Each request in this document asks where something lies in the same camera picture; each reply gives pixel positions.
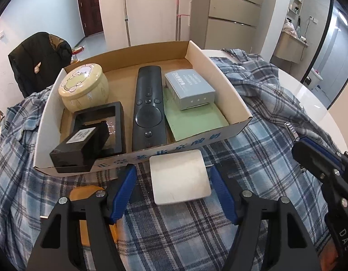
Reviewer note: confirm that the red packet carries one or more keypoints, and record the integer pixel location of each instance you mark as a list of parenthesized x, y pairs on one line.
[(77, 50)]

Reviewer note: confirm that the cardboard box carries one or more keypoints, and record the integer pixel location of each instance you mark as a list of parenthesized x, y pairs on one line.
[(213, 82)]

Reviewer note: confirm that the round rabbit print tin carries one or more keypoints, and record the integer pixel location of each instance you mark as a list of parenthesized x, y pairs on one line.
[(86, 93)]

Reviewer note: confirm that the white wall outlet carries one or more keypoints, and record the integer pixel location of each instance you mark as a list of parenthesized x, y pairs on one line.
[(313, 19)]

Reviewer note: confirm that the black box with white label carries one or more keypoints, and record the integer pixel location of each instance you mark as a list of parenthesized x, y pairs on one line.
[(72, 155)]

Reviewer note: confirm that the orange rounded case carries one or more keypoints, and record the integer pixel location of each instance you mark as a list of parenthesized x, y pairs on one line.
[(80, 193)]

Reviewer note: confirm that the black remote control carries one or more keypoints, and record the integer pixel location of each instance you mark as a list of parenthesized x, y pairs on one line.
[(148, 113)]

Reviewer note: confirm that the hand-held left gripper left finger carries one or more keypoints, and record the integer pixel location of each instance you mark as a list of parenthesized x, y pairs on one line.
[(124, 194)]

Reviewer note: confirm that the blue plaid shirt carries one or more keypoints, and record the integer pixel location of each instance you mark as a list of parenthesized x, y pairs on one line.
[(168, 231)]

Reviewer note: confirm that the pink cloth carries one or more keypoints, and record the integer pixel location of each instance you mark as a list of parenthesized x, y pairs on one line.
[(290, 27)]

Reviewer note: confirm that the wall niche shelf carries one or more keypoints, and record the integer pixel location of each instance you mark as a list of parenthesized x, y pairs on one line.
[(296, 0)]

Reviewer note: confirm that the green snap wallet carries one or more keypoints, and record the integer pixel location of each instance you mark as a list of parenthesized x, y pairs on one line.
[(196, 121)]

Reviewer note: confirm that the beige vanity cabinet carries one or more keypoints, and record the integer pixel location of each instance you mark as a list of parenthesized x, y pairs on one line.
[(289, 48)]

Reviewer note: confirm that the black tray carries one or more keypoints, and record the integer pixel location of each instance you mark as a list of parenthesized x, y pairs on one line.
[(120, 135)]

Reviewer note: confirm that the white charger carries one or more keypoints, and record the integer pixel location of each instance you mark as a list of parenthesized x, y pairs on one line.
[(179, 177)]

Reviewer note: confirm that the beige fridge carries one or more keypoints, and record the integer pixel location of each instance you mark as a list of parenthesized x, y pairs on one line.
[(233, 11)]

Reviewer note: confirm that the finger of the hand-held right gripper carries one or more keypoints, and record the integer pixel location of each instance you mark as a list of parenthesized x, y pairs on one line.
[(309, 161), (323, 151)]

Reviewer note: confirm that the person's right hand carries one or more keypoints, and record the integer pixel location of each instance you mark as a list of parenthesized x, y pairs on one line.
[(329, 259)]

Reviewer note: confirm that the white trash bin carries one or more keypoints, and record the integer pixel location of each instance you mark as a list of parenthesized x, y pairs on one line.
[(313, 79)]

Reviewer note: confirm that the grey-blue box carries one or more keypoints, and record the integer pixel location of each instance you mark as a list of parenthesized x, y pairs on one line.
[(190, 90)]

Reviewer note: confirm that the white light switch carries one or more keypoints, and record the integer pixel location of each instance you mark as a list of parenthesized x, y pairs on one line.
[(3, 37)]

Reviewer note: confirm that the grey mop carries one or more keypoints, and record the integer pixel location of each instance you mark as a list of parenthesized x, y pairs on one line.
[(125, 11)]

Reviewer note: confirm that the black jacket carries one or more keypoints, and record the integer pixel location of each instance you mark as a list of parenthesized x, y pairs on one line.
[(35, 56)]

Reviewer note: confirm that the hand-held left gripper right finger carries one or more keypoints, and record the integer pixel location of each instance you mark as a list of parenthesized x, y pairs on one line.
[(223, 194)]

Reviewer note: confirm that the black framed glass door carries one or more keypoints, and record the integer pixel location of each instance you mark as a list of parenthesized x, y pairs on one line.
[(340, 48)]

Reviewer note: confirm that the dark wooden door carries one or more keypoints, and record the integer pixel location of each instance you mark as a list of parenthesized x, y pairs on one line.
[(90, 5)]

